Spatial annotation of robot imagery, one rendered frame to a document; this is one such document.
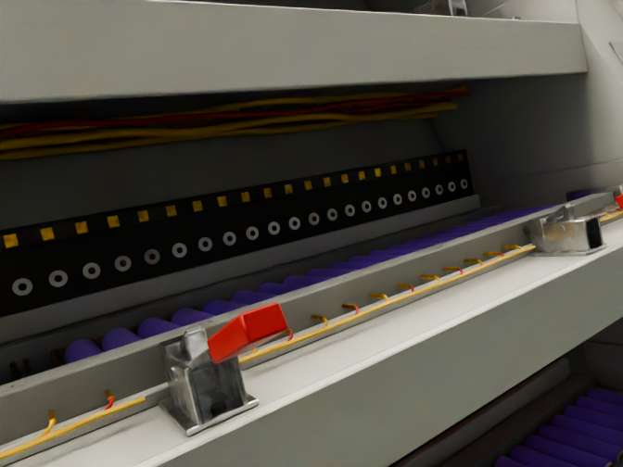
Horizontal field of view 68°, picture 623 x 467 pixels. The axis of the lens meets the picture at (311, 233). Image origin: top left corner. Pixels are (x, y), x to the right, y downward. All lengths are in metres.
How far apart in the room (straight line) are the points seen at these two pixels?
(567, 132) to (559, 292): 0.26
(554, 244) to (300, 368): 0.21
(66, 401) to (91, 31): 0.16
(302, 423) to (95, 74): 0.17
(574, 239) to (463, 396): 0.15
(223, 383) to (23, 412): 0.07
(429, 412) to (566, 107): 0.38
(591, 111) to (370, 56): 0.27
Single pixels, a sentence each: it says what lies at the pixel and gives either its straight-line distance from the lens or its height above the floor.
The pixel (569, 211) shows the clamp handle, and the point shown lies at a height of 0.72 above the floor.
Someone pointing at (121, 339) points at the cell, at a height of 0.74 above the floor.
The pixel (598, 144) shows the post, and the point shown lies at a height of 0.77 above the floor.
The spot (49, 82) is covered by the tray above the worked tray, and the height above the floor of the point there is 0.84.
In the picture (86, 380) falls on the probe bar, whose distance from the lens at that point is 0.22.
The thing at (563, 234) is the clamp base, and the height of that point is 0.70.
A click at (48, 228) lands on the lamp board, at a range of 0.35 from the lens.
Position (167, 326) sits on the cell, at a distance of 0.27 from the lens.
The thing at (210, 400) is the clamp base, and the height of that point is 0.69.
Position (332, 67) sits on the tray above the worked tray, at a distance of 0.30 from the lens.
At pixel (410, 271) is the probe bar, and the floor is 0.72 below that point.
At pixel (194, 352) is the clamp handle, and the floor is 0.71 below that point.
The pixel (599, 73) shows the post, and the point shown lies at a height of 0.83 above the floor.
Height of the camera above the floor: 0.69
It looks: 14 degrees up
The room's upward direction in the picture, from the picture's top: 23 degrees counter-clockwise
